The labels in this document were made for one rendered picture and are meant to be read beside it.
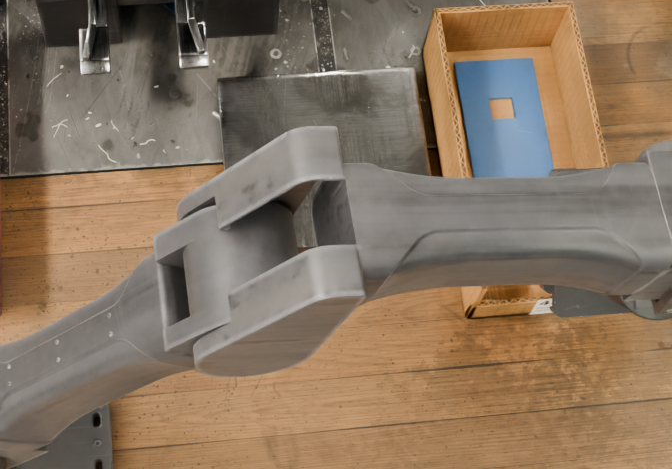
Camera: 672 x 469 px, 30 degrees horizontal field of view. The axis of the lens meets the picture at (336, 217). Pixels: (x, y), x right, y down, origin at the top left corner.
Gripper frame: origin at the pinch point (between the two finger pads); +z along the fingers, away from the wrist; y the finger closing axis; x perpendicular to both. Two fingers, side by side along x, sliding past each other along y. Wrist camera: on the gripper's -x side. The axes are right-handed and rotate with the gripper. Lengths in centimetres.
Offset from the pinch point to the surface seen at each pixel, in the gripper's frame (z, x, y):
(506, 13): 13.8, -0.1, 15.4
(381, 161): 11.8, 11.3, 3.6
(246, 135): 13.7, 22.2, 6.1
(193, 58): 10.4, 26.4, 12.8
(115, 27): 19.0, 32.5, 15.3
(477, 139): 13.6, 2.6, 4.9
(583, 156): 9.9, -5.5, 3.4
